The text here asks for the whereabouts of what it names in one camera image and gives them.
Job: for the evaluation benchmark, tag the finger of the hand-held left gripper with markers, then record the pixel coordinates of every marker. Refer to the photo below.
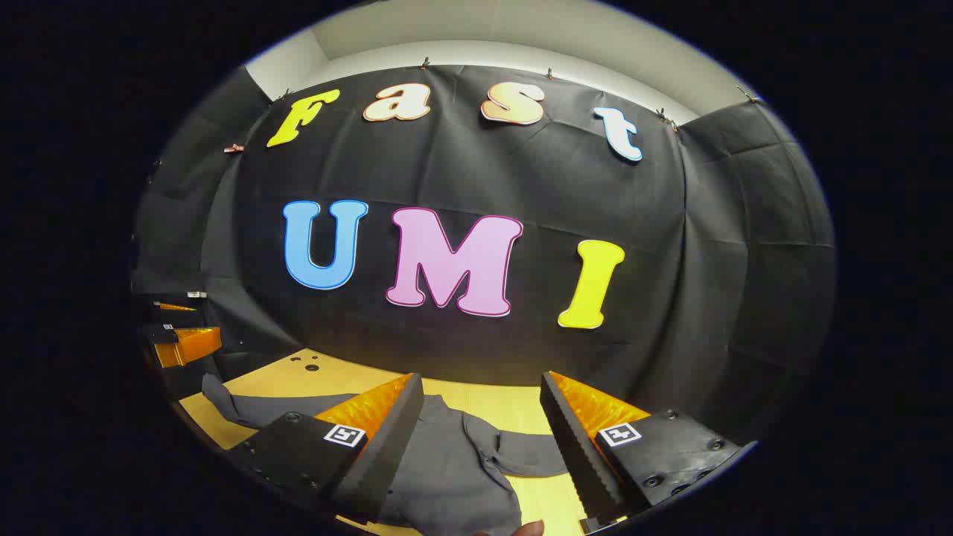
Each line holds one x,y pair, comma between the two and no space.
179,307
190,346

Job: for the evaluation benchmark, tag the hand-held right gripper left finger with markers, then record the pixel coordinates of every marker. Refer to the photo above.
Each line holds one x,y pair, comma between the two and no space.
387,454

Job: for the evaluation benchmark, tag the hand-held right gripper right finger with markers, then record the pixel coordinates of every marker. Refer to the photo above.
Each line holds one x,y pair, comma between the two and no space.
577,454

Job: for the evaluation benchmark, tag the grey shirt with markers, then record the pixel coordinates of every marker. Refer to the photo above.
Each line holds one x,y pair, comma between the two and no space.
447,476

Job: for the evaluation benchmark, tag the black backdrop cloth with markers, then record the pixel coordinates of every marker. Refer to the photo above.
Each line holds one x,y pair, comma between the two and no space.
521,186

